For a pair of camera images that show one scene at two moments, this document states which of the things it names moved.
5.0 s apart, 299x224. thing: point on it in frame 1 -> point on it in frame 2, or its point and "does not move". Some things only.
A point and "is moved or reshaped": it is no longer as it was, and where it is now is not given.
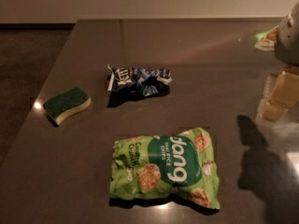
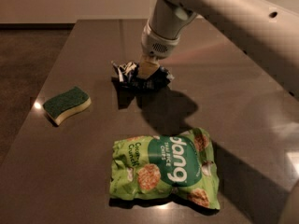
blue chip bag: x=135 y=82 is moved or reshaped
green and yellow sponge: x=58 y=107 does not move
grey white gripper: x=288 y=44 -> x=156 y=45
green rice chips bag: x=181 y=165 does not move
